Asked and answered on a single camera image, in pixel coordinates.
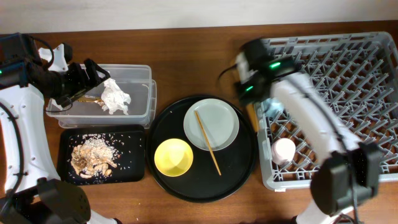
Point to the wooden chopstick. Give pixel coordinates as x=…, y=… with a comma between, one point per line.
x=252, y=117
x=207, y=142

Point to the gold foil wrapper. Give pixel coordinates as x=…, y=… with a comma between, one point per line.
x=98, y=101

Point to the grey dishwasher rack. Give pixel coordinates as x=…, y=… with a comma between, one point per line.
x=356, y=74

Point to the pink cup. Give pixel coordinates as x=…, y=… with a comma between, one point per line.
x=283, y=151

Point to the clear plastic waste bin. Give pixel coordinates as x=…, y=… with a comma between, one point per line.
x=135, y=80

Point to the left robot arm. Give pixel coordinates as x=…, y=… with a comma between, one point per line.
x=35, y=192

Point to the grey plate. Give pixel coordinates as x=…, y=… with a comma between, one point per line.
x=214, y=117

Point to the yellow bowl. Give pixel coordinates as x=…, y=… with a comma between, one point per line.
x=173, y=157

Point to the round black serving tray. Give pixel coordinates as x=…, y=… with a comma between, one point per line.
x=201, y=183

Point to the blue cup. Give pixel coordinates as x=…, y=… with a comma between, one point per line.
x=272, y=107

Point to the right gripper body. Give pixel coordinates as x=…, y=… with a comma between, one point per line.
x=245, y=96

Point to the black rectangular tray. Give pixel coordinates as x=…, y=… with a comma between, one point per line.
x=132, y=142

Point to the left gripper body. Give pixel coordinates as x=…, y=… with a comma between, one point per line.
x=68, y=84

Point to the white tissue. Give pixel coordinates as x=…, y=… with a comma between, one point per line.
x=114, y=98

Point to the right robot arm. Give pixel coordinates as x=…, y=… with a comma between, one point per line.
x=349, y=171

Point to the food scraps pile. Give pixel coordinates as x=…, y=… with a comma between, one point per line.
x=95, y=156

